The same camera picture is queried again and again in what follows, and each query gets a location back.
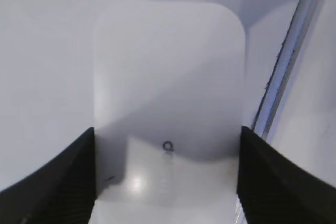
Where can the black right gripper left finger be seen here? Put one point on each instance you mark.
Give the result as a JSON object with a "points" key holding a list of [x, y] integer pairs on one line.
{"points": [[62, 191]]}

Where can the white whiteboard eraser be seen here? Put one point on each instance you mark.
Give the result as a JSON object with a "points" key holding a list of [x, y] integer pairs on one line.
{"points": [[168, 108]]}

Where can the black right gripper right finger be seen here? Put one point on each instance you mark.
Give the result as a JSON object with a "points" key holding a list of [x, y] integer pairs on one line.
{"points": [[272, 189]]}

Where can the white aluminium-framed whiteboard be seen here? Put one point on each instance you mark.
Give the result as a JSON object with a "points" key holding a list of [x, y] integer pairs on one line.
{"points": [[47, 85]]}

